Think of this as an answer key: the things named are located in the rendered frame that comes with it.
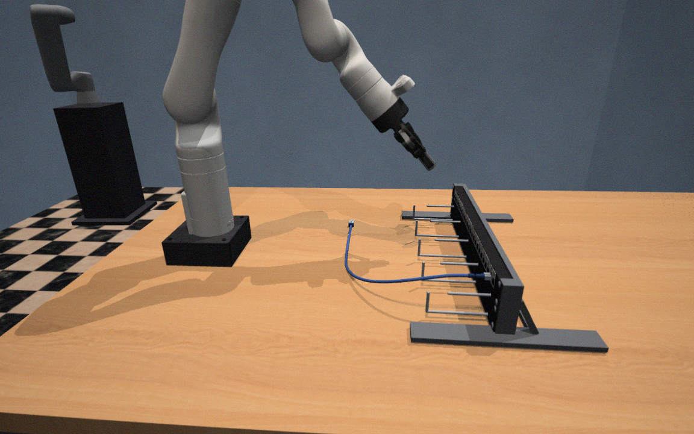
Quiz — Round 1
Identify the blue patch cable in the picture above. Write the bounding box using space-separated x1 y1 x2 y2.
345 225 475 283

